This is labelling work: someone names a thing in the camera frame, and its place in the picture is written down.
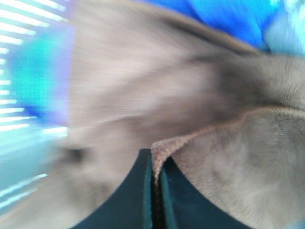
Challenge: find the brown towel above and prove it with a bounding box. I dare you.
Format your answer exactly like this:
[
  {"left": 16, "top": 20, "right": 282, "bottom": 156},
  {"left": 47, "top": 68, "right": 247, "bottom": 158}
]
[{"left": 0, "top": 0, "right": 305, "bottom": 229}]

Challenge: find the blue towel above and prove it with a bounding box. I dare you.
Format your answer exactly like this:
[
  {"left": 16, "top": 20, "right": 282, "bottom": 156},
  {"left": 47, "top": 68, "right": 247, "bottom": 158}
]
[{"left": 156, "top": 0, "right": 305, "bottom": 56}]

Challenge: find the grey perforated laundry basket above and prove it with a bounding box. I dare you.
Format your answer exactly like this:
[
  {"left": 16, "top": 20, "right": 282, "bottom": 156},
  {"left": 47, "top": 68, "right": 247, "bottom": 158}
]
[{"left": 0, "top": 0, "right": 74, "bottom": 213}]

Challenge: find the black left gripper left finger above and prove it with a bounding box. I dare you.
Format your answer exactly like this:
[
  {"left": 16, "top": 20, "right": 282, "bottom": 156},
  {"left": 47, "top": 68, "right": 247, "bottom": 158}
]
[{"left": 74, "top": 149, "right": 153, "bottom": 229}]

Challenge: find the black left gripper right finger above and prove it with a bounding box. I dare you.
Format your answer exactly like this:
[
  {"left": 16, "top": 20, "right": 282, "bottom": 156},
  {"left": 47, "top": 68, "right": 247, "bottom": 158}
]
[{"left": 160, "top": 157, "right": 249, "bottom": 229}]

